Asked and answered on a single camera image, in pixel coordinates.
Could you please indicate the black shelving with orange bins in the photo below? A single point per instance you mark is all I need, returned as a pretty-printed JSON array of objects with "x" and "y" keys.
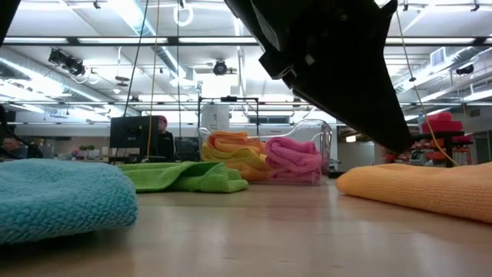
[{"x": 446, "y": 150}]

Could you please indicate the black aluminium table frame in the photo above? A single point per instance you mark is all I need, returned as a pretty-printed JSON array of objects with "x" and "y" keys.
[{"x": 338, "y": 174}]

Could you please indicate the white machine cabinet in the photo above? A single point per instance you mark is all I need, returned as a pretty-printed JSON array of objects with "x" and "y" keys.
[{"x": 215, "y": 117}]

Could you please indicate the green microfiber towel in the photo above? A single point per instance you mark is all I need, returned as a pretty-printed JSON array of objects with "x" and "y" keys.
[{"x": 184, "y": 175}]

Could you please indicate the black gantry frame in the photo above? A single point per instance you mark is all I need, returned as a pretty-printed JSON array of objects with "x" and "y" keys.
[{"x": 228, "y": 99}]

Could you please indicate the person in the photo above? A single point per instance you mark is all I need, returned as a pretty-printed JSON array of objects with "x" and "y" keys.
[
  {"x": 11, "y": 148},
  {"x": 166, "y": 142}
]

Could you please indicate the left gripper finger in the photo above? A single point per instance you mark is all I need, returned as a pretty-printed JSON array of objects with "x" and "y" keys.
[{"x": 369, "y": 115}]

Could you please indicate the blue microfiber towel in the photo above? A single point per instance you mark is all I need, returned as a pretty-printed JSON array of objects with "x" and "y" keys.
[{"x": 57, "y": 200}]

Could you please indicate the black monitor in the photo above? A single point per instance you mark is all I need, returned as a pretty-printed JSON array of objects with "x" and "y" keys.
[{"x": 130, "y": 132}]

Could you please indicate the red storage bins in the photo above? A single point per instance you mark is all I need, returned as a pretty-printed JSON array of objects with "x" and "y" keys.
[{"x": 442, "y": 123}]

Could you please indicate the pink microfiber towel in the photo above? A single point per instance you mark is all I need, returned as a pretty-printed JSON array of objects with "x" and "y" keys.
[
  {"x": 300, "y": 176},
  {"x": 292, "y": 154}
]

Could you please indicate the clear plastic bin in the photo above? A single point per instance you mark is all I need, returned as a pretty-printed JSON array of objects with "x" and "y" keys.
[{"x": 326, "y": 146}]

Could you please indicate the yellow microfiber towel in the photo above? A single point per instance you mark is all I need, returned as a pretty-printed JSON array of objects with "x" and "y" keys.
[{"x": 238, "y": 155}]

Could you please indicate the black ceiling camera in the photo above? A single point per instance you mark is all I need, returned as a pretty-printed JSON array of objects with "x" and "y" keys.
[
  {"x": 220, "y": 67},
  {"x": 464, "y": 69}
]

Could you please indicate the cluttered background desk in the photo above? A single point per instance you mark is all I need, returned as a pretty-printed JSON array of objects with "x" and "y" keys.
[{"x": 84, "y": 154}]

